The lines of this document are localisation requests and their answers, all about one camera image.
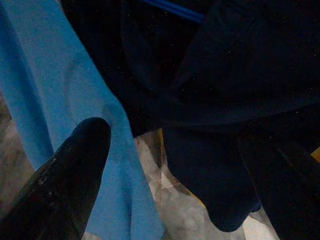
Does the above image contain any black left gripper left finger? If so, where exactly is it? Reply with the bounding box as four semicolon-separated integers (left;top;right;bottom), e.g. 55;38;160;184
0;116;112;240

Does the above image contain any light blue garment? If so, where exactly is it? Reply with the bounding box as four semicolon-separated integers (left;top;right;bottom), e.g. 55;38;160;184
0;0;165;240

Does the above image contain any navy blue garment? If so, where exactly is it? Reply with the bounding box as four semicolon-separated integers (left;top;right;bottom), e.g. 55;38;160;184
59;0;320;233

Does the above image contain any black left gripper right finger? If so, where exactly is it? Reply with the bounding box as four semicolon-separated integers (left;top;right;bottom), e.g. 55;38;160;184
237;134;320;240

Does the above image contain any blue plastic hanger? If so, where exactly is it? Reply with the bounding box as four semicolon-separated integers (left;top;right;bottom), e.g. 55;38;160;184
139;0;207;25

